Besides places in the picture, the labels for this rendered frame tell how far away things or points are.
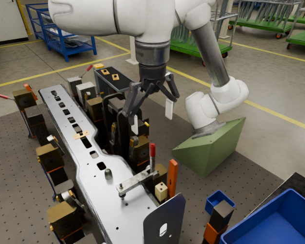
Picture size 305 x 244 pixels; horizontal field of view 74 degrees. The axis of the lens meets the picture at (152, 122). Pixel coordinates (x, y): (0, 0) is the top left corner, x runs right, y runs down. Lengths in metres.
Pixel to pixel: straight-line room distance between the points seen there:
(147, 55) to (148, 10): 0.10
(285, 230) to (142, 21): 0.76
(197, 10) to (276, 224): 0.89
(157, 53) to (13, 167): 1.29
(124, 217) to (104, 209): 0.08
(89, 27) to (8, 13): 7.03
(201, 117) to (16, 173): 1.20
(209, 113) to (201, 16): 0.56
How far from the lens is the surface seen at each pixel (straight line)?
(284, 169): 2.65
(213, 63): 1.19
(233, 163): 1.45
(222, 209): 0.62
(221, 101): 1.30
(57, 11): 0.55
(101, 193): 0.88
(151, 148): 0.73
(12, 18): 7.56
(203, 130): 1.33
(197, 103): 1.31
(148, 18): 0.49
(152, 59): 0.52
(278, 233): 0.85
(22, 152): 1.69
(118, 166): 0.95
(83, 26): 0.53
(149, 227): 0.47
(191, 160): 1.29
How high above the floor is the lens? 1.71
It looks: 37 degrees down
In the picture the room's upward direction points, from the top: straight up
